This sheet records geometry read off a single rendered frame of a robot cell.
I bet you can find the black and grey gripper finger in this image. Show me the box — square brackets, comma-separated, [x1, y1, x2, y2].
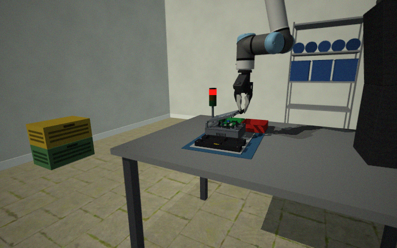
[234, 89, 242, 111]
[244, 88, 253, 114]

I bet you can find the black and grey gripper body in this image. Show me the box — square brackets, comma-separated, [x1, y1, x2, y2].
[236, 70, 253, 94]

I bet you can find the green bin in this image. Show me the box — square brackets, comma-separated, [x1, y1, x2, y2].
[225, 117, 245, 123]

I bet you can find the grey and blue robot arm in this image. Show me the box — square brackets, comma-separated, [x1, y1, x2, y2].
[233, 0, 295, 89]

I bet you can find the red bin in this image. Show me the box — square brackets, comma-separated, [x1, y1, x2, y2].
[242, 119, 268, 133]

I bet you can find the green circuit board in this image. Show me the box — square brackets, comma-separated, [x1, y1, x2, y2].
[220, 120, 236, 127]

